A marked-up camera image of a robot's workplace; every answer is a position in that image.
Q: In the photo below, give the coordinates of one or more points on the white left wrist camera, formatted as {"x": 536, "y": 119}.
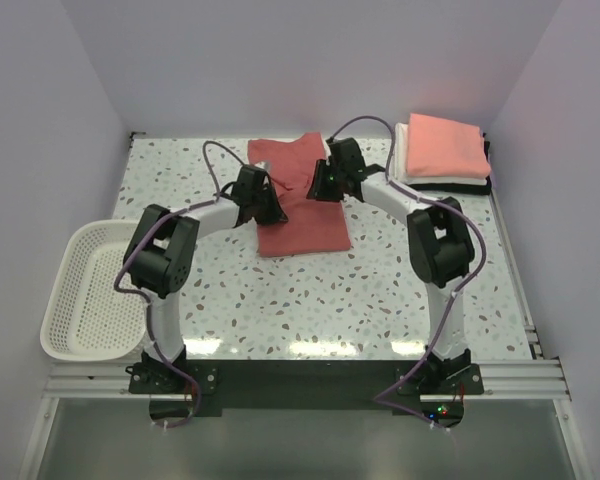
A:
{"x": 265, "y": 165}

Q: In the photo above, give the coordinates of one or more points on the folded black t-shirt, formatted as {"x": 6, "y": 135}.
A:
{"x": 461, "y": 185}

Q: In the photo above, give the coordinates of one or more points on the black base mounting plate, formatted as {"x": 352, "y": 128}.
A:
{"x": 208, "y": 388}

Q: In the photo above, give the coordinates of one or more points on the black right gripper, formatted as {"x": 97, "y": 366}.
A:
{"x": 321, "y": 181}

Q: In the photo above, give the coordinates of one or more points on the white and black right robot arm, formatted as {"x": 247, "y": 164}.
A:
{"x": 439, "y": 244}

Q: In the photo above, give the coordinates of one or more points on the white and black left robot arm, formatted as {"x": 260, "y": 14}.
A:
{"x": 159, "y": 256}

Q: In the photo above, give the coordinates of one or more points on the folded salmon pink t-shirt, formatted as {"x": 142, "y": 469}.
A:
{"x": 438, "y": 147}

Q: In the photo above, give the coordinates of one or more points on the red t-shirt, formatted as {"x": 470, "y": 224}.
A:
{"x": 312, "y": 226}

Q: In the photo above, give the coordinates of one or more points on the white perforated plastic basket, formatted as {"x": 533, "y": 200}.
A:
{"x": 86, "y": 319}

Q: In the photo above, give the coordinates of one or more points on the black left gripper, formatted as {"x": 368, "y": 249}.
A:
{"x": 268, "y": 203}

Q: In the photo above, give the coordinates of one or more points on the folded white t-shirt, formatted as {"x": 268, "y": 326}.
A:
{"x": 399, "y": 163}

